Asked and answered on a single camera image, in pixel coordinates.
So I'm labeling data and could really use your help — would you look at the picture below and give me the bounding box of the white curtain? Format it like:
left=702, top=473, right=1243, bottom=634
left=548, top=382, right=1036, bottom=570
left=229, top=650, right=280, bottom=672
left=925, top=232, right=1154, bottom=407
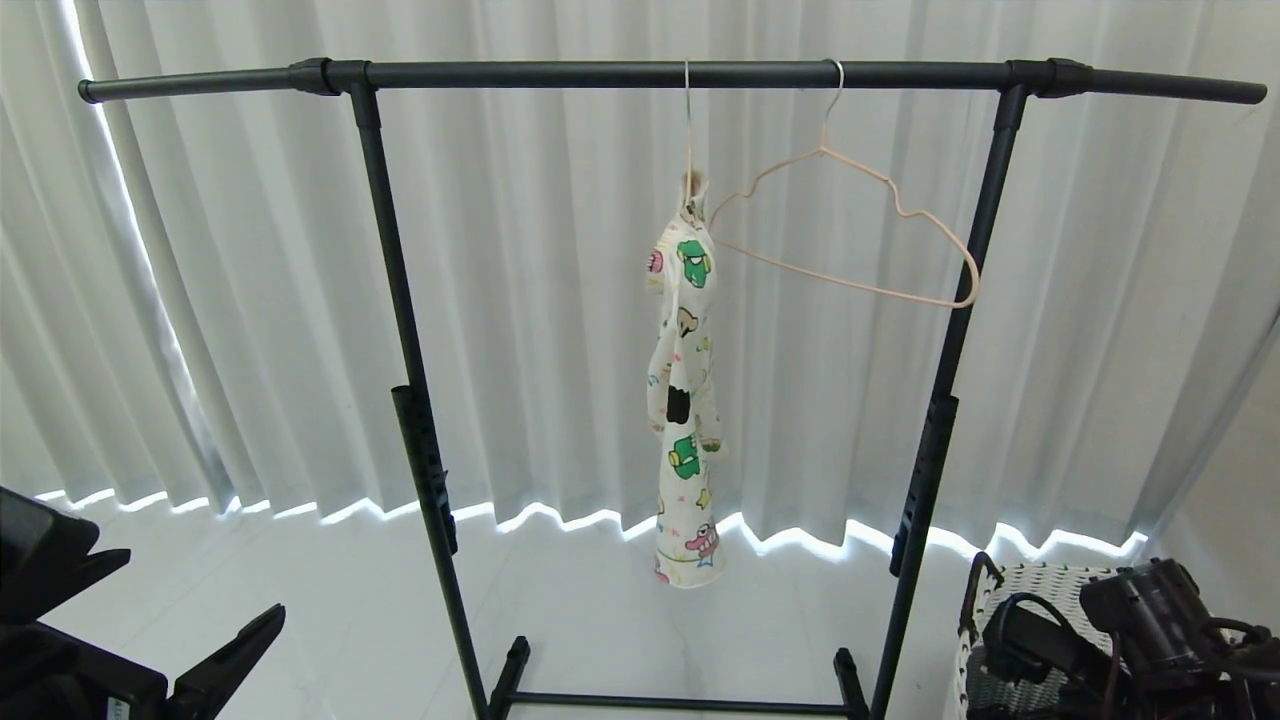
left=0, top=0, right=1280, bottom=561

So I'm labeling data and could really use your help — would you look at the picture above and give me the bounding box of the pink clothes hanger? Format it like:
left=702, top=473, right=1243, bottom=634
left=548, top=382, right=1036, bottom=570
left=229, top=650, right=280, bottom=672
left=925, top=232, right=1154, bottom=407
left=708, top=60, right=981, bottom=309
left=680, top=60, right=713, bottom=226

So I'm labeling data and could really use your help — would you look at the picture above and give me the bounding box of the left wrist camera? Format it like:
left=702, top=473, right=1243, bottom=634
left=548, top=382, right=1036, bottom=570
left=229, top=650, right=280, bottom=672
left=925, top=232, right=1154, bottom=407
left=0, top=487, right=133, bottom=626

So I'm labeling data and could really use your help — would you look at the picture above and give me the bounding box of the black clothes rack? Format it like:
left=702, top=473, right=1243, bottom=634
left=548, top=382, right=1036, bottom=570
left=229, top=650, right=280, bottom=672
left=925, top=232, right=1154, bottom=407
left=78, top=57, right=1269, bottom=720

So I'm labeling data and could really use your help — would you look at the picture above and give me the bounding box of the white laundry basket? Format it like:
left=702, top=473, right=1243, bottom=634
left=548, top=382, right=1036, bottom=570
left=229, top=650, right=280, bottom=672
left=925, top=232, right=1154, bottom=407
left=945, top=552, right=1241, bottom=720

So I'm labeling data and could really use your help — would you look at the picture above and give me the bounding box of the cream printed garment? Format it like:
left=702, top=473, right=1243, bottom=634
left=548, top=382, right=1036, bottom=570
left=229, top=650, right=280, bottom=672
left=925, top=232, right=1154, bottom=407
left=645, top=170, right=728, bottom=589

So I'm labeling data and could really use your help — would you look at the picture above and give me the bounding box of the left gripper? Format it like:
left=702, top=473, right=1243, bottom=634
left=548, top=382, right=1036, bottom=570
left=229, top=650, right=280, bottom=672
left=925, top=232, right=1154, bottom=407
left=0, top=603, right=287, bottom=720

